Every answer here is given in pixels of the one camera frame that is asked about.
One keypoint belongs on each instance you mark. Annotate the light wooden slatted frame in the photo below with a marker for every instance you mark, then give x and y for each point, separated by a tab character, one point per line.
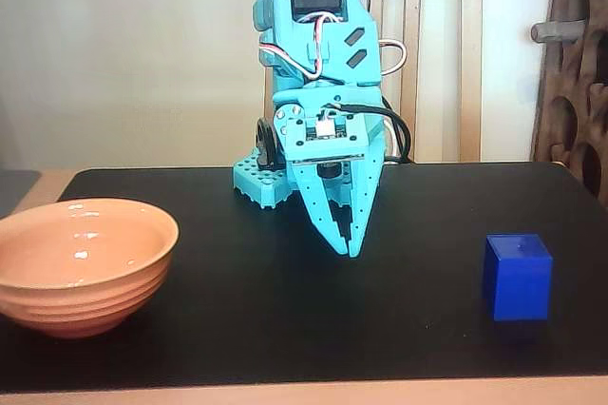
470	67

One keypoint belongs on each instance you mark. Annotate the black table mat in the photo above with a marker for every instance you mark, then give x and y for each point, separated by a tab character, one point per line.
304	319

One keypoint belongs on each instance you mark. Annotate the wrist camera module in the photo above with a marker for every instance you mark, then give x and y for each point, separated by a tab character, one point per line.
304	139

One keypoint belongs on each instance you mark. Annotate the blue cube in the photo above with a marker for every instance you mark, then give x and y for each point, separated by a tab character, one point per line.
520	281

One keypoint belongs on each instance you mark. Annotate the turquoise gripper finger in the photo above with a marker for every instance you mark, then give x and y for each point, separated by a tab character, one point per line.
366	186
318	205

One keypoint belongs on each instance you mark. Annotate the turquoise robot arm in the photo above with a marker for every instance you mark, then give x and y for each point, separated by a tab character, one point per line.
332	51

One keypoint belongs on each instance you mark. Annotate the grey cylindrical peg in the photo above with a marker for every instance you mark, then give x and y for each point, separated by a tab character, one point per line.
556	32

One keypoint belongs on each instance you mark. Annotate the brown perforated wooden rack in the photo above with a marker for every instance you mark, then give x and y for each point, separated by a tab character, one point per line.
601	67

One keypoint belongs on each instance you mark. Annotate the orange ribbed bowl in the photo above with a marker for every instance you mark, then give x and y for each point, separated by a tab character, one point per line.
85	291

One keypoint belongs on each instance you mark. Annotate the black clamp knob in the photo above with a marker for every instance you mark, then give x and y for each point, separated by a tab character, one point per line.
263	139

